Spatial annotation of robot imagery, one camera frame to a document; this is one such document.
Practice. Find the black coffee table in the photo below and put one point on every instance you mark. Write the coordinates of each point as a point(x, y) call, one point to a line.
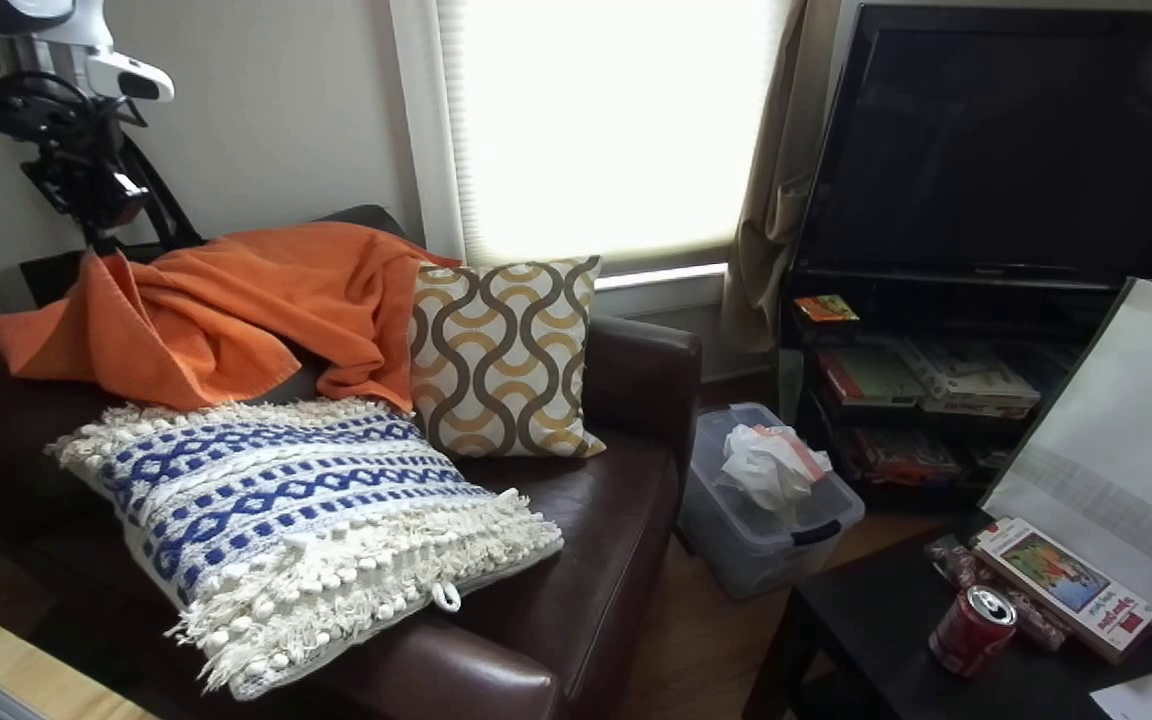
point(869, 640)

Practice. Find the blue white fringed pillow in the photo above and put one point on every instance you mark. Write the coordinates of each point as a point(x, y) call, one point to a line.
point(269, 520)

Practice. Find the brown leather couch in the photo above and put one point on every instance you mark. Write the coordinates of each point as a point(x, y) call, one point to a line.
point(579, 535)

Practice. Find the beige window curtain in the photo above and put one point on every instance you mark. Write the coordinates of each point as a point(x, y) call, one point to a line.
point(770, 203)

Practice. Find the black flat screen television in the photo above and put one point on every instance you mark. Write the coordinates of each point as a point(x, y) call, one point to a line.
point(1019, 144)

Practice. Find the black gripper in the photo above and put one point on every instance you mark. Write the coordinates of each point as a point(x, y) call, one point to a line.
point(81, 173)

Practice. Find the beige wave pattern pillow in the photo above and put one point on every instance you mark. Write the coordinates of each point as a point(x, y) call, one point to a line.
point(503, 353)

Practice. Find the small orange box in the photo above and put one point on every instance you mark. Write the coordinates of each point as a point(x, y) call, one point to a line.
point(824, 308)

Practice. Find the red soda can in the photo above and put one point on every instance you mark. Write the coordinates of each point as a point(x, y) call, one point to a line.
point(975, 631)

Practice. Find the white crumpled cloth in bin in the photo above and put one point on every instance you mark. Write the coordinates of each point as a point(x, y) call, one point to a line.
point(772, 465)

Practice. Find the white window blind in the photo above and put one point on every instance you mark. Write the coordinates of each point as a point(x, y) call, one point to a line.
point(601, 121)

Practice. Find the white paper sheet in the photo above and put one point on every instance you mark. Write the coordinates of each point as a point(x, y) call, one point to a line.
point(1149, 703)

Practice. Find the stack of books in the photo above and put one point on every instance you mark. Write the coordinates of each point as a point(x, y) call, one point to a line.
point(869, 379)
point(976, 387)

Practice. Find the colourful printed book box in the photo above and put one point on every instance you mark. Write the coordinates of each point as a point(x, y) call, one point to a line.
point(1060, 582)

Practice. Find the orange terry towel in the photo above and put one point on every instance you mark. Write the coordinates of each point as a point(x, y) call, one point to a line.
point(256, 313)

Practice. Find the black television stand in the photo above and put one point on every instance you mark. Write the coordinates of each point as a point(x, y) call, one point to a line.
point(819, 440)

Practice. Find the clear plastic storage bin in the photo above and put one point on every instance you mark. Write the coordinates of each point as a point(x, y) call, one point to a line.
point(748, 546)

